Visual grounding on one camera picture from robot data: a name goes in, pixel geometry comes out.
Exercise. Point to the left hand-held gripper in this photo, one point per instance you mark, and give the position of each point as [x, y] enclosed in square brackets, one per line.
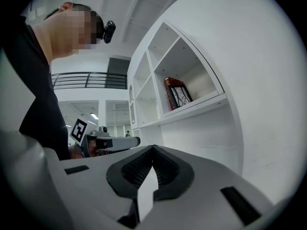
[79, 130]

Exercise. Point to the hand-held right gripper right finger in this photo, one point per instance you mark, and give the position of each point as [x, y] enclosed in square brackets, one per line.
[204, 183]

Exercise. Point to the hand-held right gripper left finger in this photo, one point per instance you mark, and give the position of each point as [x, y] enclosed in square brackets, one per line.
[96, 181]

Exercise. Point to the black picture frame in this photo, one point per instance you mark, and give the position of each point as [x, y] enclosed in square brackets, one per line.
[181, 97]

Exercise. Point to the white shelf compartment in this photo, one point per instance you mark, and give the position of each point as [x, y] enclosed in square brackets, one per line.
[192, 63]

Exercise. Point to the person's left forearm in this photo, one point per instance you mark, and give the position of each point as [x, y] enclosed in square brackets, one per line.
[75, 151]

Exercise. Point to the person's left hand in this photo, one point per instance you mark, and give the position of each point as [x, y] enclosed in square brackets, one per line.
[92, 148]

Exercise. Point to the white shelf hutch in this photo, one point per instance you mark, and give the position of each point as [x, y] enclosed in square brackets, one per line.
[196, 138]

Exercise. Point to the red book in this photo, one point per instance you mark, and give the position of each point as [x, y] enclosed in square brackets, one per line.
[169, 92]

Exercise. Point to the black balcony railing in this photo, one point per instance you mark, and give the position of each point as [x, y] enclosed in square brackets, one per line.
[88, 80]

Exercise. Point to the person's black shirt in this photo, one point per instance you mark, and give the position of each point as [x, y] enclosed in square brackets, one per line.
[36, 92]

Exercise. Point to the black head camera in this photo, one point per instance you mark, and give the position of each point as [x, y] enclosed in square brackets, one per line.
[109, 31]

